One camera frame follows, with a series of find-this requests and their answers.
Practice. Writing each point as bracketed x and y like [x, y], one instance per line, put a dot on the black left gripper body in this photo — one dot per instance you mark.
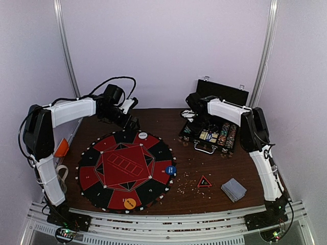
[112, 116]

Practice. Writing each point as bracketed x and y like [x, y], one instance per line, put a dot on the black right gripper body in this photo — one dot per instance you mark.
[200, 122]

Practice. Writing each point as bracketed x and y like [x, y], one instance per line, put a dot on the clear dealer button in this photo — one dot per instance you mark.
[142, 135]

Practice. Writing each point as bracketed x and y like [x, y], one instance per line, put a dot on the blue small blind button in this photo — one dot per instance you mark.
[171, 170]

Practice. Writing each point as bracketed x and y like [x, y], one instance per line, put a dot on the orange big blind button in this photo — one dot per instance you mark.
[130, 203]

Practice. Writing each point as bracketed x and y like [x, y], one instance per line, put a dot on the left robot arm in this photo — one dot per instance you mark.
[36, 130]

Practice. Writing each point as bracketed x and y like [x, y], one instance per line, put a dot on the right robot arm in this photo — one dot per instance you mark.
[254, 139]

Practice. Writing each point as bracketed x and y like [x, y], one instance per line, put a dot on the blue texas holdem card box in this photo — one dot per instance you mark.
[209, 136]

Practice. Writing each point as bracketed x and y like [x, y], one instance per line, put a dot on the left outer poker chip row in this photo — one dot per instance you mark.
[187, 130]

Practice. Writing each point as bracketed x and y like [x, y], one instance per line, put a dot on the poker chip row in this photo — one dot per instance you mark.
[223, 134]
[187, 130]
[231, 136]

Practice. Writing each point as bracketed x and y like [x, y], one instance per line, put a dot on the black poker chip case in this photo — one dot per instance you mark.
[206, 88]

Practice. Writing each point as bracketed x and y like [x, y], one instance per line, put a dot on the right inner poker chip row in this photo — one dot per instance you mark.
[223, 134]

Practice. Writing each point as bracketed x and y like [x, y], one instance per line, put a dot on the right outer poker chip row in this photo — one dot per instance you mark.
[231, 136]

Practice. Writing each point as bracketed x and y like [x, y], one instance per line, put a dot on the round red black poker mat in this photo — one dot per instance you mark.
[119, 165]

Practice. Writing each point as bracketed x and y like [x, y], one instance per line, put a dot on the orange plastic cup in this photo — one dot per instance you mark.
[62, 149]

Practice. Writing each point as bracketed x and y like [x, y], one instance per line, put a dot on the red black triangle card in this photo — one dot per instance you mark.
[204, 183]

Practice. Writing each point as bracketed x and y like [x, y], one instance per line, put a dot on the grey playing card deck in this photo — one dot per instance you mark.
[234, 190]

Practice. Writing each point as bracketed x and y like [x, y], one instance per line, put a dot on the white patterned mug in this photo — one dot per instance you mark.
[62, 172]

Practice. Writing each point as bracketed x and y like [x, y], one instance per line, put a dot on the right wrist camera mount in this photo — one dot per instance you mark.
[189, 115]

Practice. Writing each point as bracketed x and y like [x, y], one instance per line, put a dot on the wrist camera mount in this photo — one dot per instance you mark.
[189, 115]
[128, 104]

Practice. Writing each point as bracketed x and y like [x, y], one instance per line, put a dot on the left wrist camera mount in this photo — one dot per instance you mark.
[128, 104]

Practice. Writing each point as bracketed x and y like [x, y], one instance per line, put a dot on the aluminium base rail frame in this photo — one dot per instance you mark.
[226, 227]

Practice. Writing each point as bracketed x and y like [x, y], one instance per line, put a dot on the aluminium frame post left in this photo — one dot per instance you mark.
[64, 42]

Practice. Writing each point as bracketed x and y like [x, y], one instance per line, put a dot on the aluminium frame post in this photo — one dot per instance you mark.
[267, 49]
[64, 42]

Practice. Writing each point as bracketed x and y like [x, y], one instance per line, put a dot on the aluminium frame post right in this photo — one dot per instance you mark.
[267, 49]

